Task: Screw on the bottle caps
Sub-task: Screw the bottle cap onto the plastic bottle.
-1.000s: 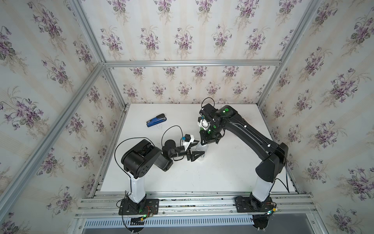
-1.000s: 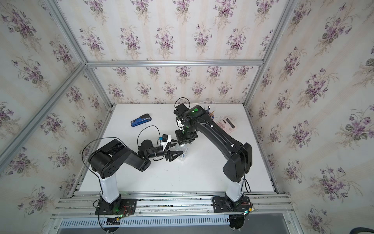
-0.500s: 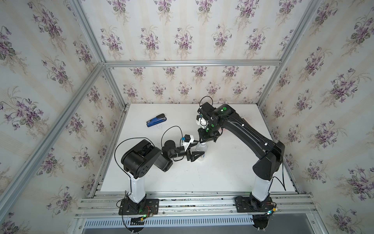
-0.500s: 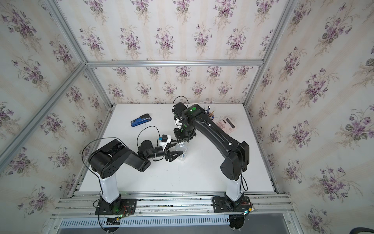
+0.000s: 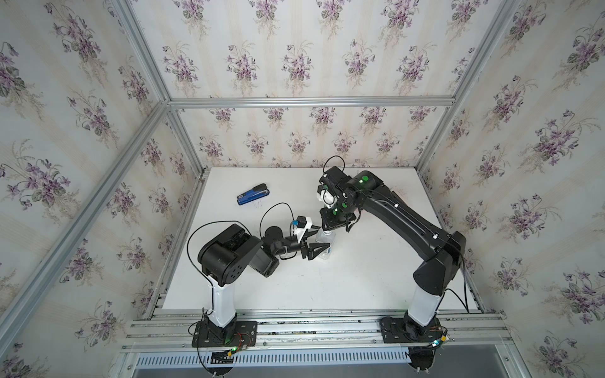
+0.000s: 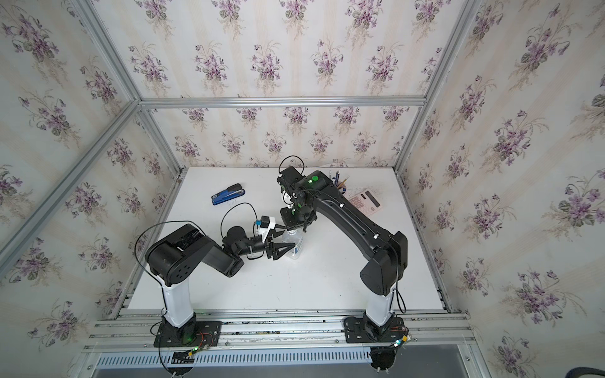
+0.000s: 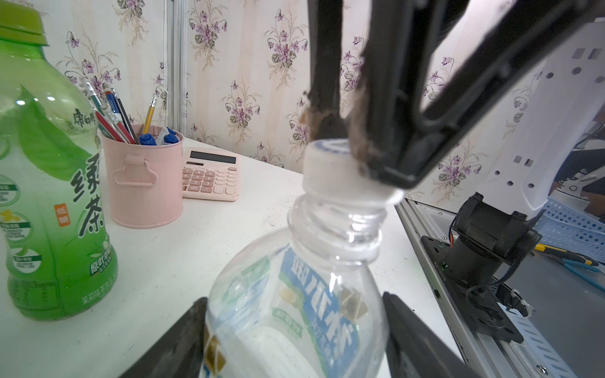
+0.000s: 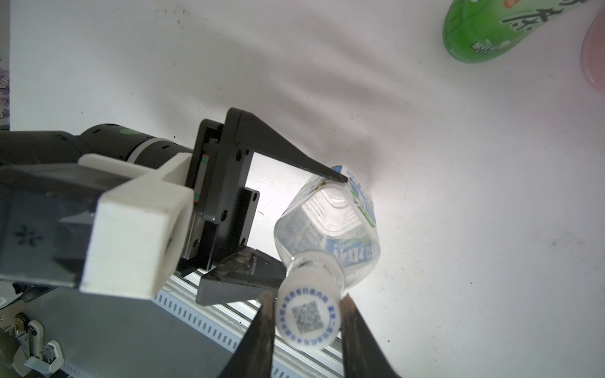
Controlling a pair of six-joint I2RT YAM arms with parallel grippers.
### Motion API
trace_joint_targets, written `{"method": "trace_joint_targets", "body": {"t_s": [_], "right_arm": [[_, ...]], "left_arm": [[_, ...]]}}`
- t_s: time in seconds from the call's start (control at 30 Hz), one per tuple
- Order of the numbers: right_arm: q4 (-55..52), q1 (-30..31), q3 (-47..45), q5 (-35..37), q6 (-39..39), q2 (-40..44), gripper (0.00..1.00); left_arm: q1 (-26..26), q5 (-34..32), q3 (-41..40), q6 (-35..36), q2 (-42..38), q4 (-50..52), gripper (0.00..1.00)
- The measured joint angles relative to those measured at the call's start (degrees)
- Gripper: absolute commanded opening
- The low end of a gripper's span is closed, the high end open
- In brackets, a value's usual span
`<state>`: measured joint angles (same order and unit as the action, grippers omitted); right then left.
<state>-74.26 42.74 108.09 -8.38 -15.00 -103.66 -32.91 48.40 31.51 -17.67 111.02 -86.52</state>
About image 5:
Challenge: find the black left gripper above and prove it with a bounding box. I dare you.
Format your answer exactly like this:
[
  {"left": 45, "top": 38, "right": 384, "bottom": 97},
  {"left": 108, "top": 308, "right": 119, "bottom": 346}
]
[{"left": 272, "top": 228, "right": 329, "bottom": 266}]

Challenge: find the clear plastic water bottle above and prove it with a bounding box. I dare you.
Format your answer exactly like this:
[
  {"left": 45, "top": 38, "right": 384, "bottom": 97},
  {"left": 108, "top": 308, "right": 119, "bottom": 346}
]
[{"left": 315, "top": 228, "right": 337, "bottom": 260}]

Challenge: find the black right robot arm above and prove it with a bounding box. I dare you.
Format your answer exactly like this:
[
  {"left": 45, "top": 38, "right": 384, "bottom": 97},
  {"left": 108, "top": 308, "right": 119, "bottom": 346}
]
[{"left": 318, "top": 166, "right": 466, "bottom": 340}]

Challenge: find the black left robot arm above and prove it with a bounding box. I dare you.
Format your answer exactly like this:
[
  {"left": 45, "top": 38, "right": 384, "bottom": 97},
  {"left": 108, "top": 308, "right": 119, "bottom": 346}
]
[{"left": 197, "top": 217, "right": 334, "bottom": 332}]

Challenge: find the blue black stapler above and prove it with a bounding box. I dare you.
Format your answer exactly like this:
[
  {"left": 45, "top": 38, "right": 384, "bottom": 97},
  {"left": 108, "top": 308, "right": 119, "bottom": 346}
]
[{"left": 236, "top": 184, "right": 270, "bottom": 206}]

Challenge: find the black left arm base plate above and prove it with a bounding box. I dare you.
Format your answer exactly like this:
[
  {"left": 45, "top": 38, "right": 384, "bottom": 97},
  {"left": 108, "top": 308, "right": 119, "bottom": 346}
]
[{"left": 192, "top": 318, "right": 258, "bottom": 348}]

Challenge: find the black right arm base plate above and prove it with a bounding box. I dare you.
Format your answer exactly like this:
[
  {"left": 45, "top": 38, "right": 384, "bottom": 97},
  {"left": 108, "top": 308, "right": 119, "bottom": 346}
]
[{"left": 379, "top": 313, "right": 447, "bottom": 347}]

